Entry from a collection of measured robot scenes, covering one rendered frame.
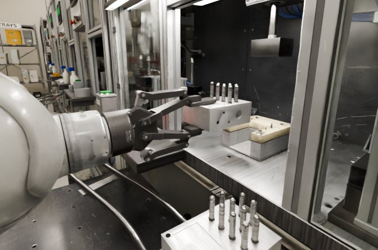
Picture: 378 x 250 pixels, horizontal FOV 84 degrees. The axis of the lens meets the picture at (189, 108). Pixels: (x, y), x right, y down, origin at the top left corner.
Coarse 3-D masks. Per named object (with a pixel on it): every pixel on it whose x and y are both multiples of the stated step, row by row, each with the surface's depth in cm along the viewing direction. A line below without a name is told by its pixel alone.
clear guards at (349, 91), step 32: (352, 0) 24; (128, 32) 81; (352, 32) 25; (128, 64) 85; (160, 64) 64; (352, 64) 25; (128, 96) 90; (352, 96) 26; (160, 128) 69; (352, 128) 26; (320, 160) 30; (352, 160) 26; (320, 192) 30; (352, 192) 27; (320, 224) 31; (352, 224) 27
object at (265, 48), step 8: (272, 8) 53; (272, 16) 54; (272, 24) 54; (272, 32) 54; (256, 40) 56; (264, 40) 54; (272, 40) 52; (280, 40) 51; (288, 40) 53; (256, 48) 56; (264, 48) 54; (272, 48) 53; (280, 48) 52; (288, 48) 53; (256, 56) 57; (264, 56) 55; (272, 56) 53; (280, 56) 52; (288, 56) 54
